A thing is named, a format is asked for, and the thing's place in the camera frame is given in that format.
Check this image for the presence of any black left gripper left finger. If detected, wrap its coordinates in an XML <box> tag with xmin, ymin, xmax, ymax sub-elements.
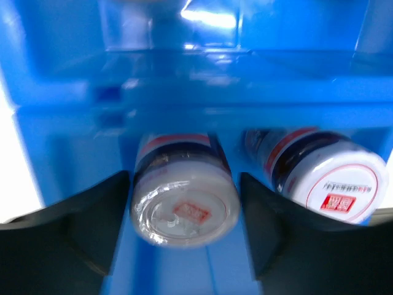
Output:
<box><xmin>1</xmin><ymin>171</ymin><xmax>130</xmax><ymax>294</ymax></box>

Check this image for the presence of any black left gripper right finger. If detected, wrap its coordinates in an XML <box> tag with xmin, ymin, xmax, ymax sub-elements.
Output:
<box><xmin>240</xmin><ymin>173</ymin><xmax>392</xmax><ymax>294</ymax></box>

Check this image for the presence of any short white-cap jar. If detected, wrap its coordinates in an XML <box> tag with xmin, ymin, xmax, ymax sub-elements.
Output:
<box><xmin>130</xmin><ymin>133</ymin><xmax>241</xmax><ymax>248</ymax></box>
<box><xmin>244</xmin><ymin>127</ymin><xmax>389</xmax><ymax>224</ymax></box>

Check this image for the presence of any blue near storage bin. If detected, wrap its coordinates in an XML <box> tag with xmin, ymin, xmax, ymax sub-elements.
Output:
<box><xmin>16</xmin><ymin>102</ymin><xmax>392</xmax><ymax>294</ymax></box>

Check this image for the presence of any blue storage bin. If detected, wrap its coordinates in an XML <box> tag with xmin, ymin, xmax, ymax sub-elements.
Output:
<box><xmin>16</xmin><ymin>102</ymin><xmax>392</xmax><ymax>294</ymax></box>
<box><xmin>1</xmin><ymin>1</ymin><xmax>392</xmax><ymax>109</ymax></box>

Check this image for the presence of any blue middle storage bin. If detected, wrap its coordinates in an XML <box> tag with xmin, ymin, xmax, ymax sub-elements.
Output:
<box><xmin>1</xmin><ymin>1</ymin><xmax>392</xmax><ymax>109</ymax></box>

